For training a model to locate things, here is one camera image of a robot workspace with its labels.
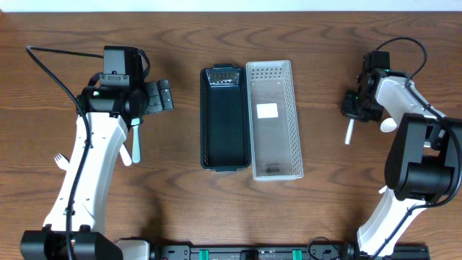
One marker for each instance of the white plastic fork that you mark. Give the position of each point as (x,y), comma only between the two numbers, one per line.
(61,161)

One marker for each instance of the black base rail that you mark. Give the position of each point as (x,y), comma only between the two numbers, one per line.
(321,251)

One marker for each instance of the clear perforated plastic basket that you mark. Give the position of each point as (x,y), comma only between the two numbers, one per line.
(275,142)

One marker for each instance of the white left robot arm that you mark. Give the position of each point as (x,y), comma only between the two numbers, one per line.
(110,110)

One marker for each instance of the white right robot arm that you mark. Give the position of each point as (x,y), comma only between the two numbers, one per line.
(423,167)

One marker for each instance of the dark green plastic tray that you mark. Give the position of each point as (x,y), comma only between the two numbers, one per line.
(225,127)

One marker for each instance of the white label sticker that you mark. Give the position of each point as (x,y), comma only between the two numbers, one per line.
(267,110)

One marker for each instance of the mint green plastic utensil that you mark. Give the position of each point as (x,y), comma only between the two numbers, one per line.
(136,146)

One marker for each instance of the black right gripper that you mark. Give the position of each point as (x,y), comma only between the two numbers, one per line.
(351,107)

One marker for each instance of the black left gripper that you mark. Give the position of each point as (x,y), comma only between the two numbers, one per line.
(159,95)

